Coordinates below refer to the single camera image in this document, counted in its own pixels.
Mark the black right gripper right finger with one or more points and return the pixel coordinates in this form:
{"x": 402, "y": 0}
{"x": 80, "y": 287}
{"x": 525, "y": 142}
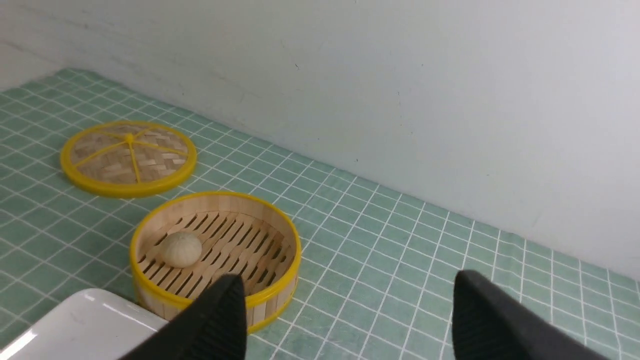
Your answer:
{"x": 488, "y": 324}

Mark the yellow-rimmed bamboo steamer basket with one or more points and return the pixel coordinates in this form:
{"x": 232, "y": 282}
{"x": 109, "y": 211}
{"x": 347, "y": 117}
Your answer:
{"x": 239, "y": 233}

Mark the white square plate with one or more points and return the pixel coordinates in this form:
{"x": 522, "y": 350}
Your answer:
{"x": 92, "y": 324}

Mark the yellow-rimmed bamboo steamer lid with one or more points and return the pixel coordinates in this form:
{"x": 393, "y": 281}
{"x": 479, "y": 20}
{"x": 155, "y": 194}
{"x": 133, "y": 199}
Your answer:
{"x": 128, "y": 159}

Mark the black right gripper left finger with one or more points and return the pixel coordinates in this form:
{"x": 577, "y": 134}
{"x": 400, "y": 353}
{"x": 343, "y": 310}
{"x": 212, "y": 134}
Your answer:
{"x": 213, "y": 327}

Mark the beige steamed bun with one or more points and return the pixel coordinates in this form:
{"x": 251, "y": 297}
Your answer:
{"x": 180, "y": 249}

